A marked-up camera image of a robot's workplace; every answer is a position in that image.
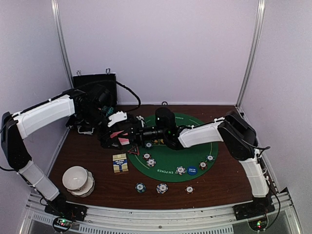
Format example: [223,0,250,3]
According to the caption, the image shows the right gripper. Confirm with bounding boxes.
[118,120,167,149]

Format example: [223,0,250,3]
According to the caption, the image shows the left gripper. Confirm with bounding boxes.
[79,106,122,150]

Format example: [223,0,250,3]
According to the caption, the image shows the red backed card deck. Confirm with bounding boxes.
[110,131,130,146]

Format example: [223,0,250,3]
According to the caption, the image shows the green chips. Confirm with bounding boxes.
[145,142,153,149]
[206,155,215,162]

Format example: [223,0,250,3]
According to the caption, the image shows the triangular all-in button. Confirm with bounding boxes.
[127,146,140,156]

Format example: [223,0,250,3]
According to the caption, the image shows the orange chips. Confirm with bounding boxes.
[142,153,151,160]
[199,161,208,170]

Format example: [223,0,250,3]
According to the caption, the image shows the blue white chips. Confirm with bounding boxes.
[175,166,186,175]
[146,158,156,167]

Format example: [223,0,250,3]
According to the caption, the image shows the green poker chip stack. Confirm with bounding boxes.
[135,183,146,193]

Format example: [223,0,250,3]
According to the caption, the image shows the blue white poker chip stack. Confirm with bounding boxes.
[156,183,168,194]

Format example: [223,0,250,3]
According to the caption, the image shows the blue small blind button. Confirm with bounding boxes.
[187,166,198,176]

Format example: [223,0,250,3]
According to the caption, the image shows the orange black poker chip stack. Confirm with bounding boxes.
[185,185,195,194]

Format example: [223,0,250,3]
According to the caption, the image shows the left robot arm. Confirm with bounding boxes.
[1,84,127,216]

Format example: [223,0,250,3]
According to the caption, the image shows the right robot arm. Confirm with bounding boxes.
[126,107,271,215]

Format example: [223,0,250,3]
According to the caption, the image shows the blue gold card box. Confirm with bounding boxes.
[112,154,129,173]

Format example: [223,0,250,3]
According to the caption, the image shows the teal chips in case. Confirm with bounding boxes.
[101,106,115,117]

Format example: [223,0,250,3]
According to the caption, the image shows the round green poker mat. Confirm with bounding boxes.
[125,113,219,183]

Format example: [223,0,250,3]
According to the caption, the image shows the white ceramic bowl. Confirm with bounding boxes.
[62,166,88,191]

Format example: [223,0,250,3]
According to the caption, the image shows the white scalloped plate stack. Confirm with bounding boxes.
[67,171,95,197]

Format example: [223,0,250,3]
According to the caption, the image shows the black poker case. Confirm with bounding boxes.
[73,73,117,107]

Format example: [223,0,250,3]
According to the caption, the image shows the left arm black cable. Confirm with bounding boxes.
[116,81,142,113]

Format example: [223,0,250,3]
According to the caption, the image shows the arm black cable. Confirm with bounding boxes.
[253,145,271,159]
[116,81,142,113]

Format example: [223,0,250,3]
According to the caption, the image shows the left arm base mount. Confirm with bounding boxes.
[44,203,88,221]

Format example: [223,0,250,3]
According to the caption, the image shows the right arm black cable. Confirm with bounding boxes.
[253,145,271,159]

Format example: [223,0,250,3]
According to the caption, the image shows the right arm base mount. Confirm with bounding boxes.
[233,202,275,220]

